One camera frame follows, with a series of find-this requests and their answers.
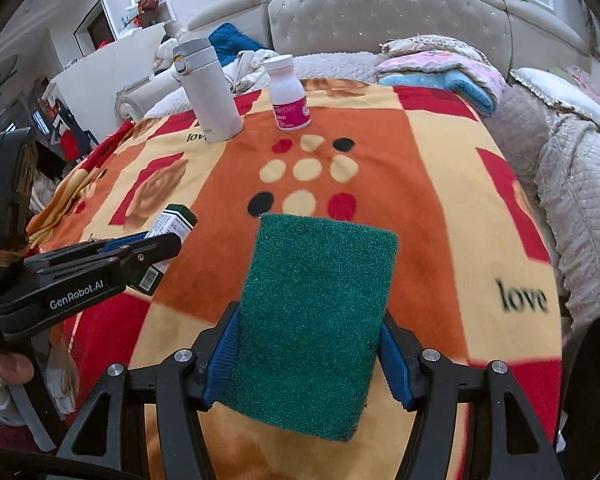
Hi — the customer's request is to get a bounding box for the white satin pillow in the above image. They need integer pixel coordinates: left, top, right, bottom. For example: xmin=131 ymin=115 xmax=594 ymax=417
xmin=510 ymin=67 xmax=600 ymax=136

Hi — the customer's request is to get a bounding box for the dark wooden door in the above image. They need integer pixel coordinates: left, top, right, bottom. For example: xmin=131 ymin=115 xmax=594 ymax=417
xmin=75 ymin=0 xmax=119 ymax=57

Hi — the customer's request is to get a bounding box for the dark green small box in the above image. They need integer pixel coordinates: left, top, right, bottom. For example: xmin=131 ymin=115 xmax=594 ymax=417
xmin=140 ymin=204 xmax=199 ymax=295

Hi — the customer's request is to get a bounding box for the cream plush toy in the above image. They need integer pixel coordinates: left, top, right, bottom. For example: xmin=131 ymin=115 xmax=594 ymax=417
xmin=154 ymin=35 xmax=182 ymax=72

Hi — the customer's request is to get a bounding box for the pink floral folded blanket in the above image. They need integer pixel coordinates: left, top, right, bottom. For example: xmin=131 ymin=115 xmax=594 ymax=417
xmin=377 ymin=52 xmax=506 ymax=111

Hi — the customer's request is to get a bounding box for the beige quilted sofa cover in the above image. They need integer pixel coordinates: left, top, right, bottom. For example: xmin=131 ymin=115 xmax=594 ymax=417
xmin=280 ymin=52 xmax=396 ymax=83
xmin=490 ymin=85 xmax=600 ymax=331

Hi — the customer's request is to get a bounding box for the person's left hand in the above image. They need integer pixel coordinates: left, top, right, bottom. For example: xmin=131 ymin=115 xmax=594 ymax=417
xmin=0 ymin=345 xmax=36 ymax=428

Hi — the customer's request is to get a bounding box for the white thermos bottle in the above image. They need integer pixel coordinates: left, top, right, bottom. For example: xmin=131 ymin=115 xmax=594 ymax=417
xmin=172 ymin=37 xmax=243 ymax=143

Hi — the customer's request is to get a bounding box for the floral ruffled pillow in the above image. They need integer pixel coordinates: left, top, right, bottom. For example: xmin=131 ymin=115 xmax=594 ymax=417
xmin=379 ymin=36 xmax=481 ymax=61

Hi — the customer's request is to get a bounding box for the green yellow sponge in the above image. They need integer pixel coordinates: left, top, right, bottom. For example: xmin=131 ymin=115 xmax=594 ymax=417
xmin=220 ymin=212 xmax=400 ymax=443

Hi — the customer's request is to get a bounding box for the red orange printed blanket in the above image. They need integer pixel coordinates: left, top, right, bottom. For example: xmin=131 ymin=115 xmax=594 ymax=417
xmin=27 ymin=77 xmax=563 ymax=480

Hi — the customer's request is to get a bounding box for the beige crumpled clothing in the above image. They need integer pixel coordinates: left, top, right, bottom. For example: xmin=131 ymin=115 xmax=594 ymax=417
xmin=225 ymin=50 xmax=281 ymax=93

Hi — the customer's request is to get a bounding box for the blue folded blanket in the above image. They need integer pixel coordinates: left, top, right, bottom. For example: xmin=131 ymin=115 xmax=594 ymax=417
xmin=380 ymin=70 xmax=496 ymax=114

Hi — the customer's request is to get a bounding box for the beige tufted sofa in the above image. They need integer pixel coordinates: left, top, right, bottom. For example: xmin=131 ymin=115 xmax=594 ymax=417
xmin=116 ymin=0 xmax=593 ymax=126

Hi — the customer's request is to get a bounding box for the white cabinet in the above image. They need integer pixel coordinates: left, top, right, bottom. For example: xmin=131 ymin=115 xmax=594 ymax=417
xmin=45 ymin=22 xmax=170 ymax=121

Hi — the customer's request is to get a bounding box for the white pill bottle pink label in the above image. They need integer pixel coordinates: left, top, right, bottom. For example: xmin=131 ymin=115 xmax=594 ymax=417
xmin=264 ymin=55 xmax=312 ymax=132

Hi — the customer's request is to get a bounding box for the blue quilted jacket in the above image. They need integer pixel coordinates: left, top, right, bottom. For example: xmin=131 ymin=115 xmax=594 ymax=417
xmin=210 ymin=22 xmax=266 ymax=66

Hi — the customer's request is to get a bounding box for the red hanging clothing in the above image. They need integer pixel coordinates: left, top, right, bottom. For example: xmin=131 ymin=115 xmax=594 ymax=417
xmin=55 ymin=130 xmax=92 ymax=162

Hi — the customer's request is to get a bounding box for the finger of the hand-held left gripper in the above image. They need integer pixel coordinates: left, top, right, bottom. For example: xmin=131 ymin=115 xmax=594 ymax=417
xmin=40 ymin=234 xmax=182 ymax=286
xmin=25 ymin=232 xmax=153 ymax=269

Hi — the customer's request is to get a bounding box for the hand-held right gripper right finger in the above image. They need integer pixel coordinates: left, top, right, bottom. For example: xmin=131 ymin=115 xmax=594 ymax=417
xmin=377 ymin=310 xmax=566 ymax=480

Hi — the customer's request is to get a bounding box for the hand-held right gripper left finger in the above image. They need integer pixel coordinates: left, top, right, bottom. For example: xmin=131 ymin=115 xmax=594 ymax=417
xmin=55 ymin=302 xmax=243 ymax=480

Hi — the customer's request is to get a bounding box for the grey strap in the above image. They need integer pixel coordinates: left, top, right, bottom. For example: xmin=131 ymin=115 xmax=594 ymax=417
xmin=10 ymin=385 xmax=58 ymax=453

